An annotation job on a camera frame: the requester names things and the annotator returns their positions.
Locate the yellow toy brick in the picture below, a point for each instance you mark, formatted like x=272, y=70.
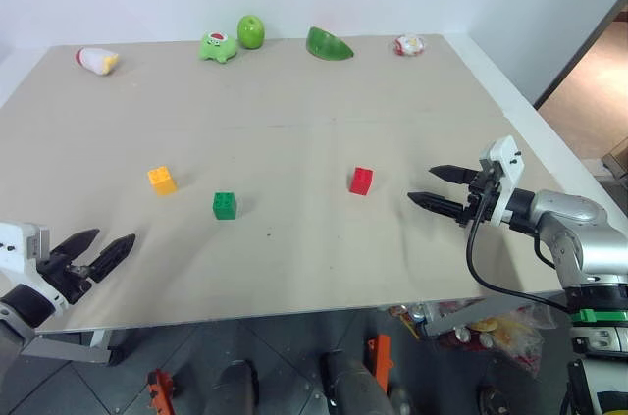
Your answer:
x=162, y=180

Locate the beige table cover sheet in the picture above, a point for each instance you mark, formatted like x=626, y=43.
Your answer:
x=275, y=150

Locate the green apple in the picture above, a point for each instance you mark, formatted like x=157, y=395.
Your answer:
x=251, y=31

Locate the orange clamp tool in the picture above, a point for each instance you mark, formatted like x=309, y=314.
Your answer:
x=382, y=356
x=162, y=388

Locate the red toy brick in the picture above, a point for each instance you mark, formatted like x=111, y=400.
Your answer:
x=361, y=180

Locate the dark rounded robot leg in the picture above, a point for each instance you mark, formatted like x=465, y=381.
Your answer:
x=238, y=388
x=353, y=383

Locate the clear plastic bag of toys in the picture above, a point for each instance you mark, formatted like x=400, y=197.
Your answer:
x=495, y=329

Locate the green watermelon slice toy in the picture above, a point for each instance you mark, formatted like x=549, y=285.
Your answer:
x=326, y=45

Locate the green frog plush toy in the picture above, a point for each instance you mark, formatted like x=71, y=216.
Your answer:
x=217, y=48

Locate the white red yellow plush toy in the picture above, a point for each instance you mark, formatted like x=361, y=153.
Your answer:
x=96, y=60

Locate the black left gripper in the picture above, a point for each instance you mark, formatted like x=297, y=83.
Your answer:
x=64, y=274

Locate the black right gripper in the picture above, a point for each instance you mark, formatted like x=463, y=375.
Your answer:
x=483, y=196

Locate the grey metal table bracket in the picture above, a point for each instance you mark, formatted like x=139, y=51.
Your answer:
x=68, y=348

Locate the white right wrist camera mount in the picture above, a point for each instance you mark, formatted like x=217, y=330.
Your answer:
x=507, y=174

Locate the green toy brick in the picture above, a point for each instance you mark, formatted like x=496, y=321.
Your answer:
x=225, y=205

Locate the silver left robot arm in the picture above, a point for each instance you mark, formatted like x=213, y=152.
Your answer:
x=17, y=309

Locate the red white wrapped candy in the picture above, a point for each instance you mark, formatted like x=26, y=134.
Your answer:
x=408, y=44

